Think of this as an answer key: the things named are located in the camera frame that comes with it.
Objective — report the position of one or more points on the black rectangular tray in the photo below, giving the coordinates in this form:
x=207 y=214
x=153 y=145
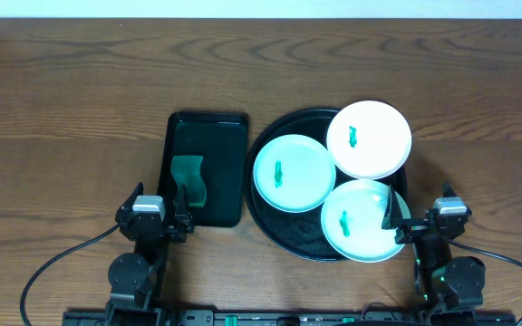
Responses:
x=221 y=140

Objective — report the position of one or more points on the mint green plate front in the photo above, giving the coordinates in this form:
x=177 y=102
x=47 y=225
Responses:
x=351 y=220

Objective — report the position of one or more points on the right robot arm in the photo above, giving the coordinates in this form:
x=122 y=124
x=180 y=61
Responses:
x=447 y=284

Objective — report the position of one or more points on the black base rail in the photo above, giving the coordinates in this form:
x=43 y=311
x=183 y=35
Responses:
x=210 y=318

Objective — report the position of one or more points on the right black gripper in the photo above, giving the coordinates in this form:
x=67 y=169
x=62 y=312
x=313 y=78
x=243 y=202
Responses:
x=394 y=219

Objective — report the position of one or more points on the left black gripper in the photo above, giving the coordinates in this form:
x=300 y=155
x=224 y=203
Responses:
x=153 y=228

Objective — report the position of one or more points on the mint green plate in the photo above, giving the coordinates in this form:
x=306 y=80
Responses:
x=294 y=173
x=351 y=220

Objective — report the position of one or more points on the black round tray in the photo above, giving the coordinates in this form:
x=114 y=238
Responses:
x=300 y=234

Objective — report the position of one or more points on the green sponge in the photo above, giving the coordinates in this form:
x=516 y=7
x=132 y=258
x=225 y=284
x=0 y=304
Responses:
x=186 y=172

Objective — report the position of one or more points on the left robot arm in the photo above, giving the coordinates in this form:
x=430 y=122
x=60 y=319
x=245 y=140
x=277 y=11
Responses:
x=136 y=278

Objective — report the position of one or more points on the white pink plate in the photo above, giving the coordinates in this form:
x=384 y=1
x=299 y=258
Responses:
x=369 y=139

